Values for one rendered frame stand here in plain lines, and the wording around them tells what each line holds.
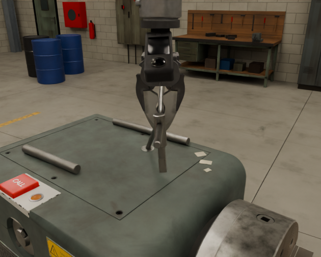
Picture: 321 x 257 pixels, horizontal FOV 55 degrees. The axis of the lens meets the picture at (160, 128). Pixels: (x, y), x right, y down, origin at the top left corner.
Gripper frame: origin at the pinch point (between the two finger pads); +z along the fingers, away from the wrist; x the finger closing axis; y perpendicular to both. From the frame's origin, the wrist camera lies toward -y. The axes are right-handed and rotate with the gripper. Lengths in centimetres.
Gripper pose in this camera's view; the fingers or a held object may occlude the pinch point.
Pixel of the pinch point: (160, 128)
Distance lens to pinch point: 60.4
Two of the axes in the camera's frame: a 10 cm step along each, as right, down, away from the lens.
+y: 0.1, -3.6, 9.3
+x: -10.0, 0.0, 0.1
